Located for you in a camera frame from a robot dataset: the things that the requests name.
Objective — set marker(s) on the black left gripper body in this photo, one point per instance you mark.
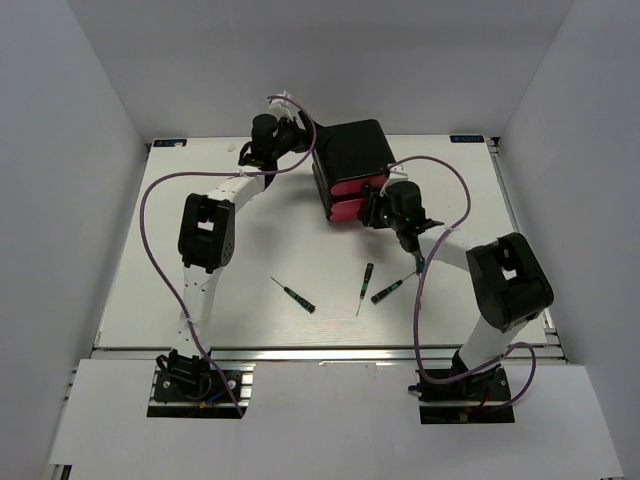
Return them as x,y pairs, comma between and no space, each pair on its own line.
290,137

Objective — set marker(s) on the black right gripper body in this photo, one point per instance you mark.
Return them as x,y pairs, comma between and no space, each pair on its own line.
380,213

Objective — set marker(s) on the large green handled screwdriver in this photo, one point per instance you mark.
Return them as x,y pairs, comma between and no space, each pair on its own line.
421,268

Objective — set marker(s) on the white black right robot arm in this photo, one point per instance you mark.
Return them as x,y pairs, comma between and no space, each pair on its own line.
509,284

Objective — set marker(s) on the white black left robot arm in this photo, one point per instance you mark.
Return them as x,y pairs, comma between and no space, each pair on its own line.
206,240

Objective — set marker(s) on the black drawer cabinet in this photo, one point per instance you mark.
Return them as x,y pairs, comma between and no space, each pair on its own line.
355,149

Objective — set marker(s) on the blue label sticker right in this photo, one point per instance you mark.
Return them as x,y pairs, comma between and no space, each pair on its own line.
466,138

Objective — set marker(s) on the blue label sticker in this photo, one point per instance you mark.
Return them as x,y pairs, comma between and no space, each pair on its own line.
466,138
169,143

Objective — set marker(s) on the blue label sticker left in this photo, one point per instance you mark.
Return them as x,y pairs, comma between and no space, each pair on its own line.
169,143

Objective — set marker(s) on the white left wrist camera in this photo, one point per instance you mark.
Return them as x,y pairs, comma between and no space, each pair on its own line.
280,106

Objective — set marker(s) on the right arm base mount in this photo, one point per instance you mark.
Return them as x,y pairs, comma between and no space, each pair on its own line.
480,399

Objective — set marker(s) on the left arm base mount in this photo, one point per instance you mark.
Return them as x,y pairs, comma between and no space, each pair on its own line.
191,388

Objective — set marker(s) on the aluminium front rail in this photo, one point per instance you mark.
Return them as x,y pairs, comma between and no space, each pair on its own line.
552,353

